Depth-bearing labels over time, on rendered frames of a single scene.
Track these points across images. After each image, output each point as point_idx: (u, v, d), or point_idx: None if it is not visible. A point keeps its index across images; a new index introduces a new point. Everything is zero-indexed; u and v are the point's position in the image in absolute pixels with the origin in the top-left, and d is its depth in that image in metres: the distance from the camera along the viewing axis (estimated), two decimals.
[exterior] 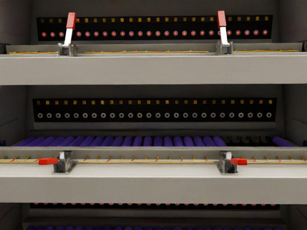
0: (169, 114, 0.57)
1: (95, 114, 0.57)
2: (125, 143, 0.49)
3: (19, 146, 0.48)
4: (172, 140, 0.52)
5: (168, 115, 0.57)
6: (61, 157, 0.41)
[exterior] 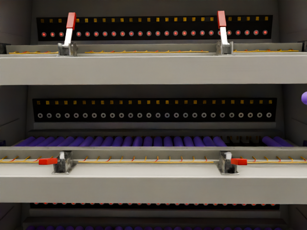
0: (169, 114, 0.57)
1: (95, 114, 0.57)
2: (125, 143, 0.49)
3: (19, 146, 0.48)
4: (172, 140, 0.52)
5: (168, 115, 0.57)
6: (61, 157, 0.41)
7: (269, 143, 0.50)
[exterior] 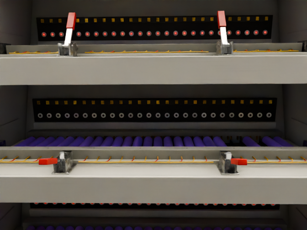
0: (169, 114, 0.57)
1: (95, 114, 0.57)
2: (125, 143, 0.49)
3: (19, 146, 0.48)
4: (172, 140, 0.52)
5: (168, 115, 0.57)
6: (61, 157, 0.41)
7: (269, 143, 0.50)
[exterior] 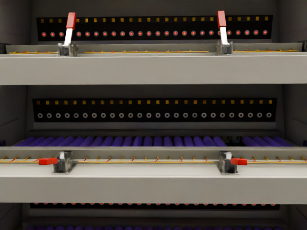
0: (169, 114, 0.57)
1: (95, 114, 0.57)
2: (125, 143, 0.49)
3: (19, 146, 0.48)
4: (172, 140, 0.52)
5: (168, 115, 0.57)
6: (61, 157, 0.41)
7: (269, 143, 0.50)
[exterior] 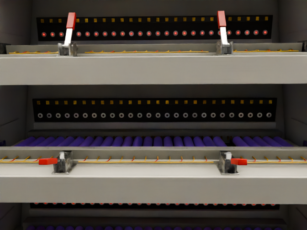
0: (169, 114, 0.57)
1: (95, 114, 0.57)
2: (125, 143, 0.49)
3: (19, 146, 0.48)
4: (172, 140, 0.52)
5: (168, 115, 0.57)
6: (61, 157, 0.41)
7: (269, 143, 0.50)
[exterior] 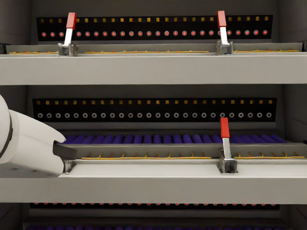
0: (169, 114, 0.57)
1: (95, 114, 0.57)
2: (126, 141, 0.50)
3: None
4: (171, 138, 0.53)
5: (168, 115, 0.57)
6: None
7: (266, 141, 0.51)
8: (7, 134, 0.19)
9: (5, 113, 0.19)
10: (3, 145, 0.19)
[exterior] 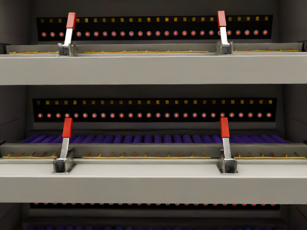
0: (169, 114, 0.57)
1: (95, 114, 0.57)
2: (126, 141, 0.50)
3: None
4: (171, 138, 0.53)
5: (168, 115, 0.57)
6: (64, 157, 0.42)
7: (266, 141, 0.51)
8: None
9: None
10: None
